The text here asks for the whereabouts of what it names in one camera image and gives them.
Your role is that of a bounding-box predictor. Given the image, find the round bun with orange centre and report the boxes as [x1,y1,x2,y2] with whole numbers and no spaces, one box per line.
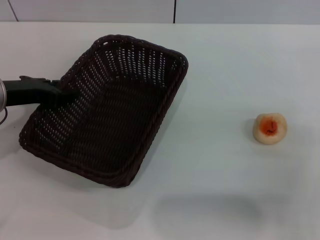
[252,112,288,145]

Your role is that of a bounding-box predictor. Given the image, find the thin black cable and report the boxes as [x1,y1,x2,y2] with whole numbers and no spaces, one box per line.
[0,107,9,126]

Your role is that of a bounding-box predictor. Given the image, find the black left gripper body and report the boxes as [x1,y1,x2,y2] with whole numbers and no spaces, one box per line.
[4,79,56,107]

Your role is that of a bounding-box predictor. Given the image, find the dark brown woven basket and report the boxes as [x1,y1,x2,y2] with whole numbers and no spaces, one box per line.
[18,34,190,189]

